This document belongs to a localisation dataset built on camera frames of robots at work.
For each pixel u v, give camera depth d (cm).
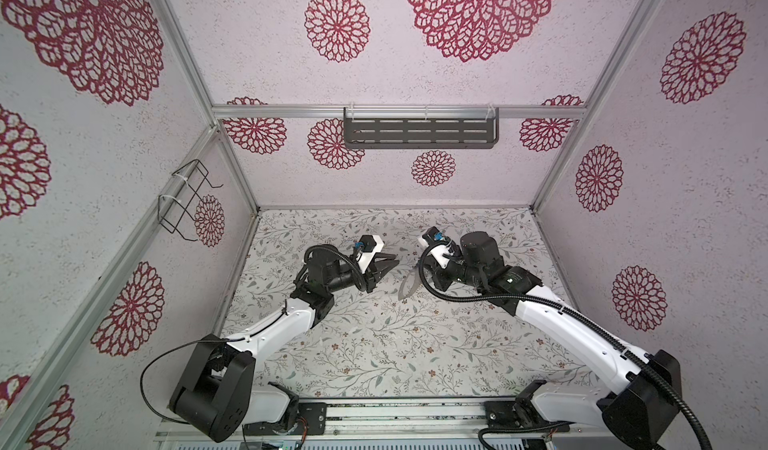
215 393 41
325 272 61
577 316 47
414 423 73
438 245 63
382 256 76
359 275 69
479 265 57
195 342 43
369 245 64
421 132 97
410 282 85
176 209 75
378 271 70
